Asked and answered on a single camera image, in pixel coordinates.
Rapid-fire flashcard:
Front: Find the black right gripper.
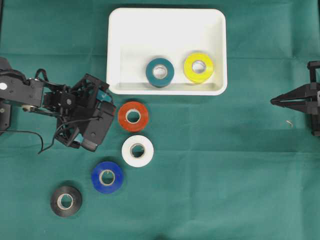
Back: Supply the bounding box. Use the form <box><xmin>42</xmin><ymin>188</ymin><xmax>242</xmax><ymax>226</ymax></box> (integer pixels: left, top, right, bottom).
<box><xmin>270</xmin><ymin>60</ymin><xmax>320</xmax><ymax>137</ymax></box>

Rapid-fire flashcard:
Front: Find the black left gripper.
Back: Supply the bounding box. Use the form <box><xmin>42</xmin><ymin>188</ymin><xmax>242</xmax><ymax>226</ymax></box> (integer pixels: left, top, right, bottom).
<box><xmin>43</xmin><ymin>73</ymin><xmax>112</xmax><ymax>148</ymax></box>

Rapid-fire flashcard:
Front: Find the red tape roll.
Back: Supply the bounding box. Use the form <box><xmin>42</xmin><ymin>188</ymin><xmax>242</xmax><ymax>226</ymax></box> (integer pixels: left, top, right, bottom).
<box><xmin>117</xmin><ymin>101</ymin><xmax>149</xmax><ymax>133</ymax></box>

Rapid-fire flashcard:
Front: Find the white tape roll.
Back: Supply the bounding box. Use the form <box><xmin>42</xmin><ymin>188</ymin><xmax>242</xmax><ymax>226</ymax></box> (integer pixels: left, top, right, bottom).
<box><xmin>121</xmin><ymin>135</ymin><xmax>154</xmax><ymax>168</ymax></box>

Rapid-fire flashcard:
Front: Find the teal green tape roll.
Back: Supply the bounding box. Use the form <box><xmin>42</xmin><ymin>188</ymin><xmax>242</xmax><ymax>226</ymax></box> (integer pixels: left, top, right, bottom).
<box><xmin>145</xmin><ymin>57</ymin><xmax>175</xmax><ymax>88</ymax></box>

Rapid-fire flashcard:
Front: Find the yellow tape roll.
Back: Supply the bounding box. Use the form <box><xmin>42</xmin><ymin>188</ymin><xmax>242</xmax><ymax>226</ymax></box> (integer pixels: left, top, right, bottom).
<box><xmin>183</xmin><ymin>52</ymin><xmax>214</xmax><ymax>84</ymax></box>

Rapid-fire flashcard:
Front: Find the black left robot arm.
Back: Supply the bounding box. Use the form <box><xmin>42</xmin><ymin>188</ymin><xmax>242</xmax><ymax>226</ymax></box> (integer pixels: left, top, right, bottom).
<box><xmin>0</xmin><ymin>57</ymin><xmax>116</xmax><ymax>152</ymax></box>

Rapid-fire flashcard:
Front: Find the blue tape roll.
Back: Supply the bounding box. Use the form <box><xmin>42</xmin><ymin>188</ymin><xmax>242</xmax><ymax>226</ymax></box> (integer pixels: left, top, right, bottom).
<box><xmin>91</xmin><ymin>161</ymin><xmax>124</xmax><ymax>194</ymax></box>

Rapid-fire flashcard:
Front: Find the black tape roll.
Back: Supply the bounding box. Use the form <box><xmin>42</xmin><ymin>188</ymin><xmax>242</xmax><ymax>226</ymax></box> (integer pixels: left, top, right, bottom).
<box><xmin>50</xmin><ymin>185</ymin><xmax>82</xmax><ymax>217</ymax></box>

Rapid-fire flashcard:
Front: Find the white plastic tray case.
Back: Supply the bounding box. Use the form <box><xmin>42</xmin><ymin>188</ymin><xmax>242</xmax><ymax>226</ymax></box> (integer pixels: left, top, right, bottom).
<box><xmin>106</xmin><ymin>7</ymin><xmax>228</xmax><ymax>96</ymax></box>

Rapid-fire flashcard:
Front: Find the green table cloth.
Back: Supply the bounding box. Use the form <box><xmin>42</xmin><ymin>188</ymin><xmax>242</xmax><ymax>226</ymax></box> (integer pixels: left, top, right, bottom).
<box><xmin>0</xmin><ymin>0</ymin><xmax>320</xmax><ymax>240</ymax></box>

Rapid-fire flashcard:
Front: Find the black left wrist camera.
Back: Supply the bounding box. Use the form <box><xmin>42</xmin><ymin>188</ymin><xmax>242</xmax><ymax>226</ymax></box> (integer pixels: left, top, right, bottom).
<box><xmin>78</xmin><ymin>101</ymin><xmax>116</xmax><ymax>152</ymax></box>

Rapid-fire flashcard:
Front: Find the black camera cable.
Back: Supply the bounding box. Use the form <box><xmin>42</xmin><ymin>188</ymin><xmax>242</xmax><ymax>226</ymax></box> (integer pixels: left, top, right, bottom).
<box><xmin>0</xmin><ymin>117</ymin><xmax>101</xmax><ymax>155</ymax></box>

